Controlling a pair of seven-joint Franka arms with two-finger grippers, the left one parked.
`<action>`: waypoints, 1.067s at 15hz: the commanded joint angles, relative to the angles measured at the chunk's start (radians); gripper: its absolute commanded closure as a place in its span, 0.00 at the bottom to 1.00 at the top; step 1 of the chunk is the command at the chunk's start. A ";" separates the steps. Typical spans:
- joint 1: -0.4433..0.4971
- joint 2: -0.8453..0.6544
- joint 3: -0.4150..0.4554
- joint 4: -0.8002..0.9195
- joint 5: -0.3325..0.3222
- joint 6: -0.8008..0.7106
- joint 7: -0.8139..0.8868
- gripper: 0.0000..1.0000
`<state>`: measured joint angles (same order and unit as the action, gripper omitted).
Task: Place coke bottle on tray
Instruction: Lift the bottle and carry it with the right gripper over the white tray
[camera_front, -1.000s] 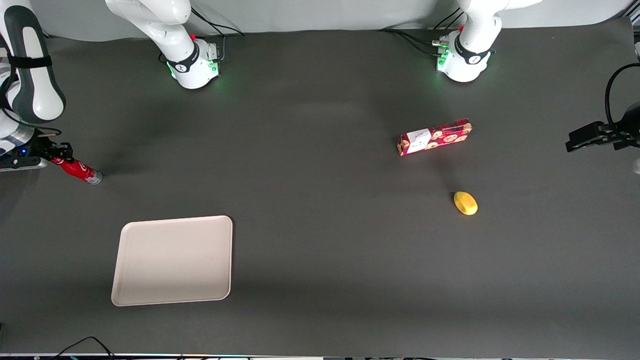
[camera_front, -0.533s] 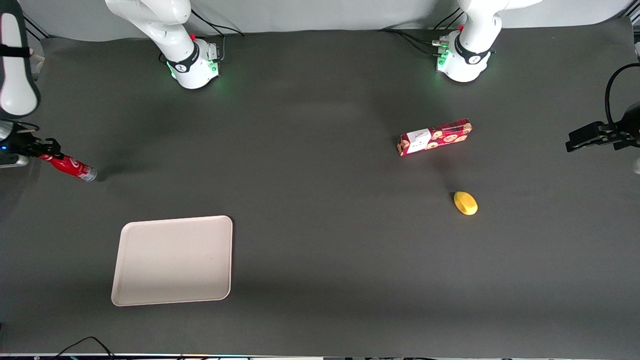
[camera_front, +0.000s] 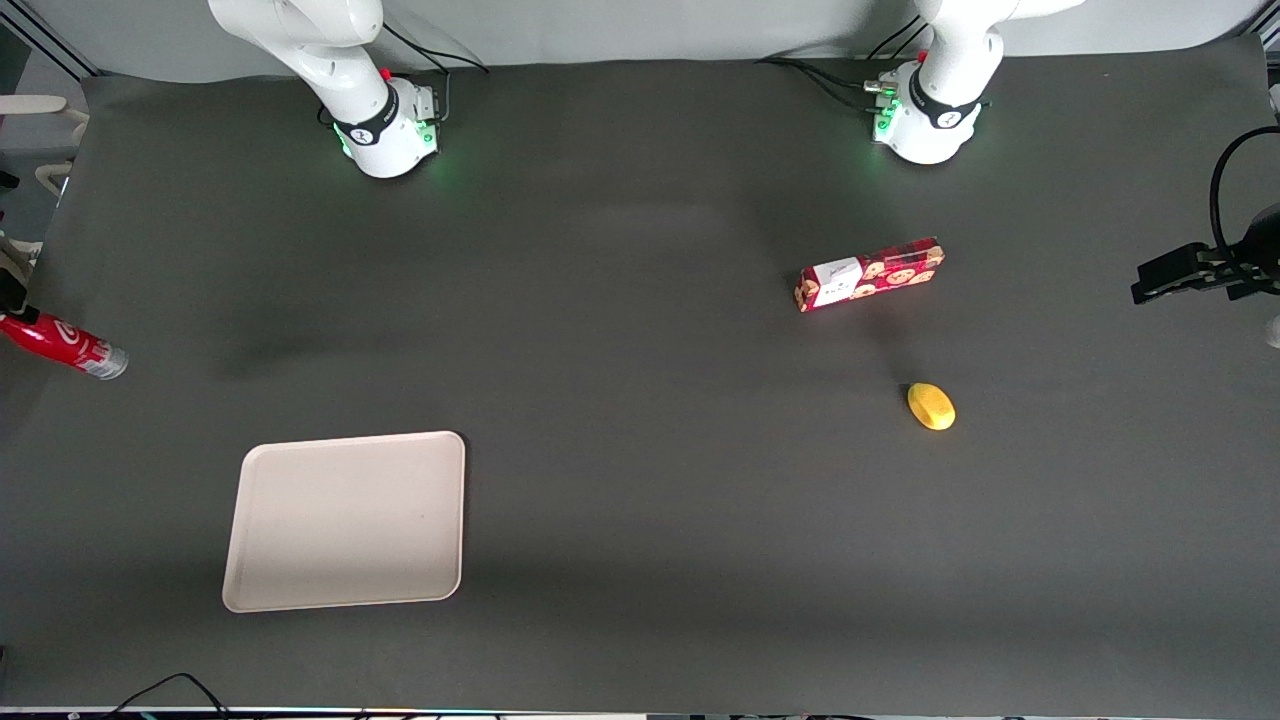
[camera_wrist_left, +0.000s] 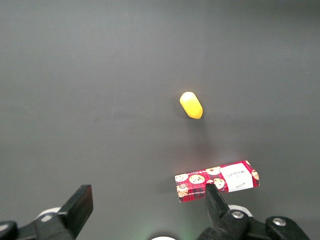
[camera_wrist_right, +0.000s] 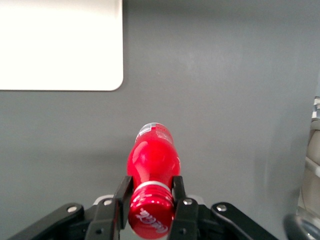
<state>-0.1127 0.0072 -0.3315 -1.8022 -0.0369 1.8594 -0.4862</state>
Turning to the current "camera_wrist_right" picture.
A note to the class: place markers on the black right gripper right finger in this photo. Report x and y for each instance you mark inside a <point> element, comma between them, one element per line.
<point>186,220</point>

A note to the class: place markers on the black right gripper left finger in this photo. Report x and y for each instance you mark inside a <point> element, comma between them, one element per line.
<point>102,220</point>

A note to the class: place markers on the red coke bottle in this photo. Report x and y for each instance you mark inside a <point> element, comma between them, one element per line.
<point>152,160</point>

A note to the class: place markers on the beige plastic tray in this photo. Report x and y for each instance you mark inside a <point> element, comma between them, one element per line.
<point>57,42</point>

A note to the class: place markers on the grey round object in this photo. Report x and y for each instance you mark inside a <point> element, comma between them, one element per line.
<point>303,228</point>

